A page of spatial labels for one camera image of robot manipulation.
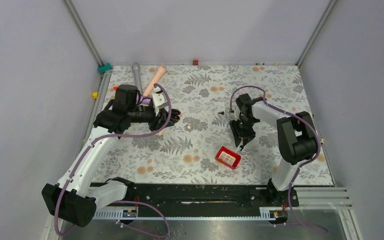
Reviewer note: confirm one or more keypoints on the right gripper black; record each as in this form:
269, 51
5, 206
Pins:
237, 133

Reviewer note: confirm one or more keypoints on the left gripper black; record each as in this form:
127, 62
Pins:
158, 122

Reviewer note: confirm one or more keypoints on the black glossy earbud charging case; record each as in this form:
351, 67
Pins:
166, 117

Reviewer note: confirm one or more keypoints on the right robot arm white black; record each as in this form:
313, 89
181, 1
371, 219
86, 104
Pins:
297, 141

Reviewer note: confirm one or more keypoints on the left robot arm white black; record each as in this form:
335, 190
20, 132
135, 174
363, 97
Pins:
70, 199

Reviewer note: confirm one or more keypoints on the red plastic tray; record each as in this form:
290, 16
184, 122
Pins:
228, 158

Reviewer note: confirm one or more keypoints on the purple glitter toy microphone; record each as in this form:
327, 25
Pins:
144, 100

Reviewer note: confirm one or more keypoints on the floral patterned table mat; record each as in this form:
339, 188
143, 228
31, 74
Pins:
187, 156

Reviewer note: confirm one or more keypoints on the beige toy microphone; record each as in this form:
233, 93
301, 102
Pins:
160, 71

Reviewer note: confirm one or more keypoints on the grey toy microphone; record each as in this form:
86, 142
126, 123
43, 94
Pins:
137, 76

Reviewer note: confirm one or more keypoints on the yellow cube block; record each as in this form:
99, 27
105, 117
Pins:
95, 95

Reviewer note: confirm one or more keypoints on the teal plastic piece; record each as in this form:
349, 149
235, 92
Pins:
104, 68

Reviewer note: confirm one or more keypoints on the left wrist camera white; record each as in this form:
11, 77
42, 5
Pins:
159, 100

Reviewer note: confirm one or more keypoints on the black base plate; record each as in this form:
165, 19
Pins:
196, 200

